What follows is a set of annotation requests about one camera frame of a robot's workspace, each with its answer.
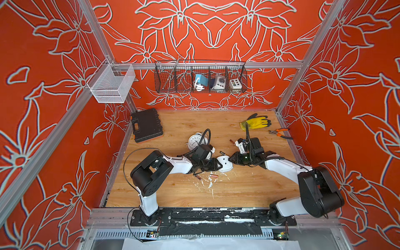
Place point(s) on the yellow black work glove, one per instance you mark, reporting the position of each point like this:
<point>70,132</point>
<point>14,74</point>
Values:
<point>255,122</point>

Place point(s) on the white socket adapter in basket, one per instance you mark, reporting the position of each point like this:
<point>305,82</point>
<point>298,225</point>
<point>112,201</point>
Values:
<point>218,83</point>

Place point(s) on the orange handled pliers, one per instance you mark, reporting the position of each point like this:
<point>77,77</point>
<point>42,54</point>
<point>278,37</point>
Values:
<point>280,133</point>

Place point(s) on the white round twin-bell alarm clock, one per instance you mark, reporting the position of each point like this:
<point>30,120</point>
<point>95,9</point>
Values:
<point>194,141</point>

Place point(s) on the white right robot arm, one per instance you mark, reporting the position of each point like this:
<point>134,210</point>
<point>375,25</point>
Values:
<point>319,195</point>

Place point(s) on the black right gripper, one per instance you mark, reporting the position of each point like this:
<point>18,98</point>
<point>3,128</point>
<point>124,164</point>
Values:
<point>236,158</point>

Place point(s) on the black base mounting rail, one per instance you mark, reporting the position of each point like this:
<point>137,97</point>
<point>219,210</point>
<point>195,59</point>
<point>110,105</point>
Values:
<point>209,222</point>

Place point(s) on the clear plastic wall bin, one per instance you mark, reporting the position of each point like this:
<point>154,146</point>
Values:
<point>107,87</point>

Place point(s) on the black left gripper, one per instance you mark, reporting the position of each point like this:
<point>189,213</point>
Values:
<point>214,165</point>

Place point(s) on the white square alarm clock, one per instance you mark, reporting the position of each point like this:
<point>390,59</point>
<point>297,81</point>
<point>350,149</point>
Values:
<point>226,164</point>

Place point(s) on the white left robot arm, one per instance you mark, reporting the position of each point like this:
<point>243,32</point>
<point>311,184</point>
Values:
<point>148,176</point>

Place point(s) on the beige button box in basket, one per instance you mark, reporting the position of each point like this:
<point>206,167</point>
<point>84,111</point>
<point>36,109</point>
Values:
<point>235,85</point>

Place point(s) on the black wire wall basket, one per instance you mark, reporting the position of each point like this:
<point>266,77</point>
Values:
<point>177,76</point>

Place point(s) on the black plastic tool case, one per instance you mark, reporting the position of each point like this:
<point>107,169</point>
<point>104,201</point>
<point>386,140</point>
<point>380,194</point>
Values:
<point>146,125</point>

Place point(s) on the blue white item in basket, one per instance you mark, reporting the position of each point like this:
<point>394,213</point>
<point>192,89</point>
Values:
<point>200,83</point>

